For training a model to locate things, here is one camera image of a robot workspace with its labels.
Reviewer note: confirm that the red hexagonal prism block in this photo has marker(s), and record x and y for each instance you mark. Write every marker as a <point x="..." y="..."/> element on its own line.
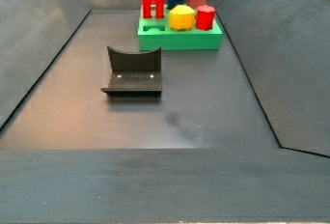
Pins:
<point x="205" y="17"/>

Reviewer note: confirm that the green shape sorter board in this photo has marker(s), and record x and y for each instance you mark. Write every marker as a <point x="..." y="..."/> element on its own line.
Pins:
<point x="156" y="34"/>

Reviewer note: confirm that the yellow rounded prism block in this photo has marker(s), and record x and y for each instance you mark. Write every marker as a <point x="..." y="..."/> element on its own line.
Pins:
<point x="181" y="18"/>

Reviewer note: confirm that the black curved holder stand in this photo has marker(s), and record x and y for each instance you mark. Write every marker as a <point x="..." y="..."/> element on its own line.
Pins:
<point x="136" y="72"/>

